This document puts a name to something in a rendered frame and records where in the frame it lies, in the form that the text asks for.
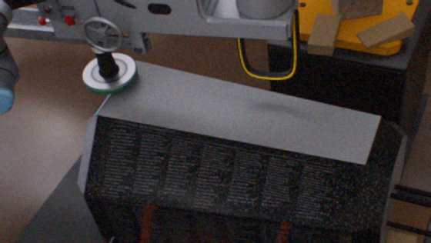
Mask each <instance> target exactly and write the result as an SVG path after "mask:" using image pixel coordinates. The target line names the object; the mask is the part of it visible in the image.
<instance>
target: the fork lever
mask: <svg viewBox="0 0 431 243"><path fill-rule="evenodd" d="M12 13H13V14H14V18H13V19H12V22H11V23H10V25H9V26H8V28H7V29H6V31H5V33H4V35H3V36H4V37H6V38H23V39H34V40H44V41H54V42H62V43H72V44H81V45H89V43H88V42H87V41H86V40H76V39H63V38H57V37H56V34H55V31H54V29H52V26H51V23H47V24H46V25H40V24H39V23H38V19H39V18H40V17H41V16H40V14H39V12H38V9H32V8H18V9H15V10H12ZM142 34H143V38H144V41H145V45H146V48H147V50H151V45H150V41H149V38H147V37H148V34H149V33H145V32H143V33H142ZM123 37H124V42H123V45H122V48H132V44H131V42H130V39H129V37H128V36H123ZM94 42H95V43H97V44H99V45H101V46H104V43H103V42H101V41H94ZM108 42H109V46H110V47H113V46H116V45H117V44H118V43H119V36H118V35H110V36H109V39H108ZM133 49H134V52H135V53H137V54H141V53H142V48H141V47H139V46H135V47H134V48H133Z"/></svg>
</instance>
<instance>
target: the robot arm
mask: <svg viewBox="0 0 431 243"><path fill-rule="evenodd" d="M45 1H46V0H0V115H3V114H5V113H6V112H8V111H9V110H10V109H11V108H12V106H13V104H14V100H15V84H16V83H17V82H18V80H19V79H20V75H21V74H20V70H19V66H18V64H17V63H16V61H15V59H14V57H12V53H11V52H10V50H9V48H8V45H7V43H6V41H5V39H4V37H3V35H4V33H5V31H6V29H7V28H8V26H9V25H10V23H11V22H12V19H13V18H14V14H13V13H12V10H15V9H18V8H23V7H26V6H29V5H36V4H39V3H42V2H45Z"/></svg>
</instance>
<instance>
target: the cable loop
mask: <svg viewBox="0 0 431 243"><path fill-rule="evenodd" d="M236 45H237V50H238V54H239V60H240V63H241V66H242V69H243V70H244V72H246V73H247V74H249V75H250V76H252V77H253V78H259V79H264V80H271V81H282V80H287V79H290V78H292V77H293V76H294V75H295V74H296V73H297V71H298V70H299V63H300V42H299V12H298V10H297V9H296V10H295V13H294V27H293V30H292V42H291V48H292V61H291V66H290V69H289V70H288V71H287V72H264V71H256V70H255V69H253V68H251V67H250V65H249V61H248V58H247V54H246V47H245V40H244V38H236Z"/></svg>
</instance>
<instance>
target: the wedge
mask: <svg viewBox="0 0 431 243"><path fill-rule="evenodd" d="M414 26H415V25H414V24H413V23H412V22H411V21H410V20H409V19H408V18H407V17H406V15H405V14H404V13H402V14H398V15H396V16H394V17H392V18H389V19H387V20H385V21H383V22H380V23H379V24H376V25H374V26H372V27H369V28H367V29H365V30H363V31H361V32H358V33H356V36H357V37H358V39H359V40H360V41H361V42H362V44H363V46H364V47H365V48H366V49H370V48H375V47H377V46H380V45H384V44H386V43H388V42H393V41H396V40H399V39H402V38H407V37H409V36H413V33H414Z"/></svg>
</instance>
